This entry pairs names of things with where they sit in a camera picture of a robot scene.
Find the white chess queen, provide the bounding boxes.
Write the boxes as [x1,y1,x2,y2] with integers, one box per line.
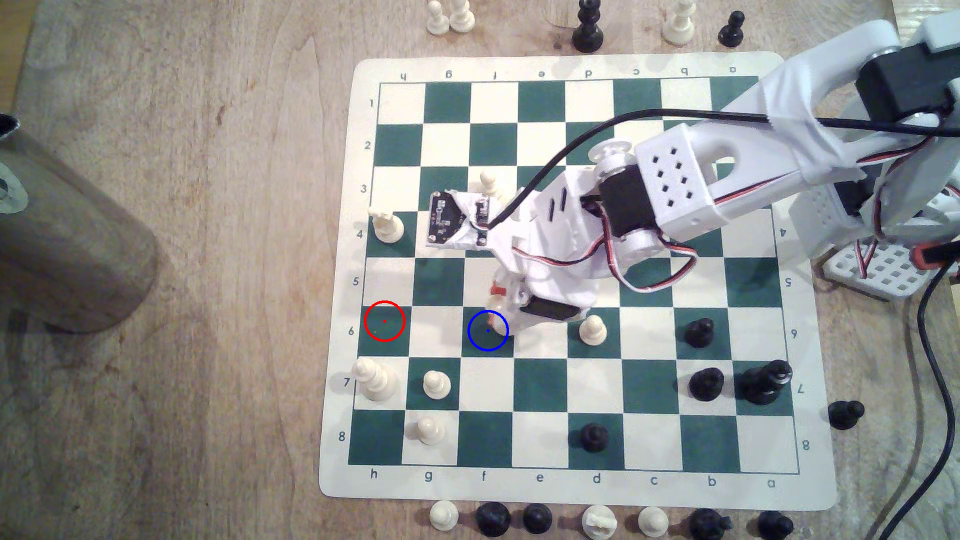
[662,0,697,45]

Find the black power cable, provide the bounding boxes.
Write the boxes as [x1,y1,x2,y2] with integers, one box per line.
[883,255,960,540]

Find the white chess king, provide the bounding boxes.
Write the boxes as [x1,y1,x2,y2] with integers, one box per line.
[352,357,399,402]

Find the black chess bishop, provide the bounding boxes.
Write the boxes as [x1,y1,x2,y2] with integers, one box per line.
[571,0,606,54]

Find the black camera cable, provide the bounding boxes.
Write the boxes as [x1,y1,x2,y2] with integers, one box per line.
[483,108,950,230]

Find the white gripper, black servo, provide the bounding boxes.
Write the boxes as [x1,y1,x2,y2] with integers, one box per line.
[490,168,630,327]

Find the black chess knight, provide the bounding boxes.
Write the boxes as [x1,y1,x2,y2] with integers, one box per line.
[688,508,732,540]

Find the green white chess mat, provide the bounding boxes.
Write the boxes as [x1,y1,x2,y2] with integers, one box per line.
[318,51,839,513]

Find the brown cylindrical post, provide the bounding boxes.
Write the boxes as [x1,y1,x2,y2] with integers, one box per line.
[0,112,160,336]

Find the black chess king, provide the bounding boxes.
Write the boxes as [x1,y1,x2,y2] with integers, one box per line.
[741,359,794,407]

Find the bare camera circuit board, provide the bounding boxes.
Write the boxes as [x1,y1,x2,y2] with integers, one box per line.
[427,189,496,247]

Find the red white black servo wires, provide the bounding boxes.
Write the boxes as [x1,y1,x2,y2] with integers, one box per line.
[517,236,700,294]

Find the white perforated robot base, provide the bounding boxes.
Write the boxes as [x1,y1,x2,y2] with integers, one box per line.
[821,183,960,301]

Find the white chess knight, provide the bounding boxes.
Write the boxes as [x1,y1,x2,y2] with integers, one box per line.
[582,504,618,540]
[369,208,406,244]

